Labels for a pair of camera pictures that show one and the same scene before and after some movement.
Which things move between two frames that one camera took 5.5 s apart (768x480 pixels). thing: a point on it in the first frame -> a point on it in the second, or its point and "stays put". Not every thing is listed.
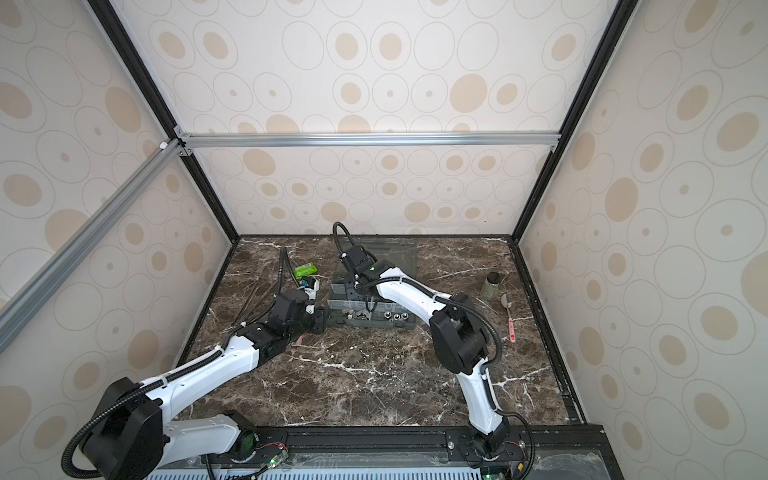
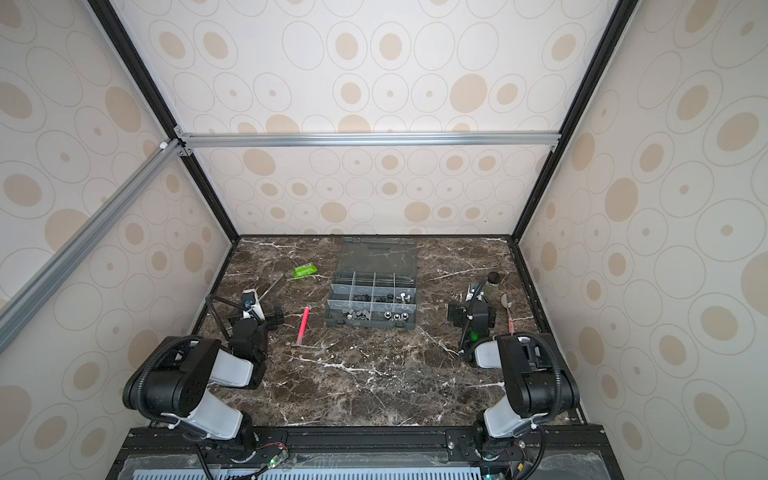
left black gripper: x=319 y=320 -> x=272 y=324
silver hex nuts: x=396 y=316 stays put
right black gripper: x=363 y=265 -> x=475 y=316
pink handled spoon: x=504 y=301 stays put
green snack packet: x=305 y=270 stays put
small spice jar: x=491 y=286 stays put
